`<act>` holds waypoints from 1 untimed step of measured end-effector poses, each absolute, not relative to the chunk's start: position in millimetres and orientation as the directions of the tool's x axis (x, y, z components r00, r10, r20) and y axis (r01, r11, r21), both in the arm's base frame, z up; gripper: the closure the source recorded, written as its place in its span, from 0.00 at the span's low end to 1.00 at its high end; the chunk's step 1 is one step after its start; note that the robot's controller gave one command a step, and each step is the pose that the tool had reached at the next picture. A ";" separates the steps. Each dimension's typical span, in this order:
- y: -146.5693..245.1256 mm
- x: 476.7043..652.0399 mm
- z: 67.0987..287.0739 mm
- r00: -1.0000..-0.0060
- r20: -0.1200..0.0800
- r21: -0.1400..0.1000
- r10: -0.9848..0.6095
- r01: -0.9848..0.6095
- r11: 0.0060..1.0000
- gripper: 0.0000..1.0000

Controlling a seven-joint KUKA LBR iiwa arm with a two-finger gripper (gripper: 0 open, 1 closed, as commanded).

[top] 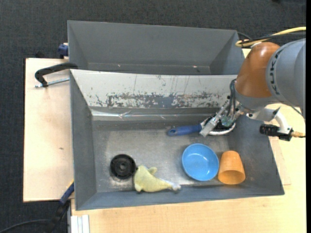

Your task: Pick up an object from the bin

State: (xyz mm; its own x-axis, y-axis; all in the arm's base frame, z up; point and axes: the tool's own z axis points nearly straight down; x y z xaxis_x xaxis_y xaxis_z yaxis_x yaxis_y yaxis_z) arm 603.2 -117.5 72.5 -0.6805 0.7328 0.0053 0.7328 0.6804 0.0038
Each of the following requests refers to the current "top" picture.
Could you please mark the grey metal bin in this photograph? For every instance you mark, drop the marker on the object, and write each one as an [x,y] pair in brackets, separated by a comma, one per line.
[150,139]

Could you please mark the pale yellow cloth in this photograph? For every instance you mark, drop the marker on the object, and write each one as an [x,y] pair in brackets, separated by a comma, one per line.
[148,181]

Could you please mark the blue bowl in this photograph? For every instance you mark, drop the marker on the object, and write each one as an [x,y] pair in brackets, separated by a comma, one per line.
[200,162]

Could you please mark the pale wood board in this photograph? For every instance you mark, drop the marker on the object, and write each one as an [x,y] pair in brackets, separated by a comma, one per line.
[46,135]

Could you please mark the black cylinder on white bracket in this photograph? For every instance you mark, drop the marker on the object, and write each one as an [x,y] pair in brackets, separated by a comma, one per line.
[269,129]

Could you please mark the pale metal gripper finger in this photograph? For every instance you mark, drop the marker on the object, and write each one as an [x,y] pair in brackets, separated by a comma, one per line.
[207,129]

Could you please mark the orange cup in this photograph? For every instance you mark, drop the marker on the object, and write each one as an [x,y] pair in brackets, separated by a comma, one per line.
[232,169]

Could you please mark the black round disc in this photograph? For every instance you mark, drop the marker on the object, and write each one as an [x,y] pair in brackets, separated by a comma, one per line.
[122,166]

